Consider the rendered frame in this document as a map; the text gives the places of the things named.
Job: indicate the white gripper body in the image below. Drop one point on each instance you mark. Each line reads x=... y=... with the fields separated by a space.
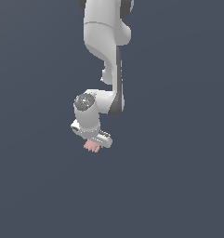
x=93 y=135

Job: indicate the small pink object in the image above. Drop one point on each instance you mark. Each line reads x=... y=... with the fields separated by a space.
x=91 y=145

